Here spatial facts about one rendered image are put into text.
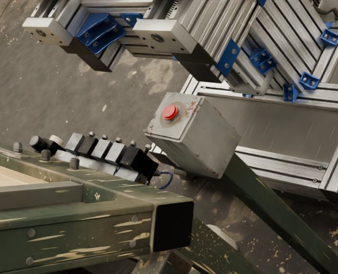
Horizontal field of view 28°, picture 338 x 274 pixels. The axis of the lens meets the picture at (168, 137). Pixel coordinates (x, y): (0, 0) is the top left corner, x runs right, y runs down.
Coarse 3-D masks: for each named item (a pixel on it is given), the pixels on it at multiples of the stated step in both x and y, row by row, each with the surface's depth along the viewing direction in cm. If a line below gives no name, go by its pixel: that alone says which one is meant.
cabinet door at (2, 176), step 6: (0, 168) 183; (6, 168) 184; (0, 174) 175; (6, 174) 176; (12, 174) 176; (18, 174) 177; (0, 180) 168; (6, 180) 169; (12, 180) 169; (18, 180) 169; (24, 180) 169; (30, 180) 170; (36, 180) 170; (42, 180) 171
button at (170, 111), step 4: (172, 104) 150; (168, 108) 150; (172, 108) 149; (176, 108) 149; (164, 112) 150; (168, 112) 149; (172, 112) 148; (176, 112) 148; (164, 116) 149; (168, 116) 148; (172, 116) 148
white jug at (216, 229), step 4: (212, 228) 230; (216, 228) 230; (216, 232) 229; (220, 232) 230; (220, 236) 229; (224, 236) 232; (228, 236) 236; (228, 240) 233; (232, 240) 237; (232, 244) 235; (236, 244) 238; (236, 248) 236
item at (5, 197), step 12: (0, 192) 145; (12, 192) 147; (24, 192) 149; (36, 192) 151; (48, 192) 153; (60, 192) 156; (72, 192) 158; (0, 204) 145; (12, 204) 147; (24, 204) 149; (36, 204) 152; (48, 204) 154
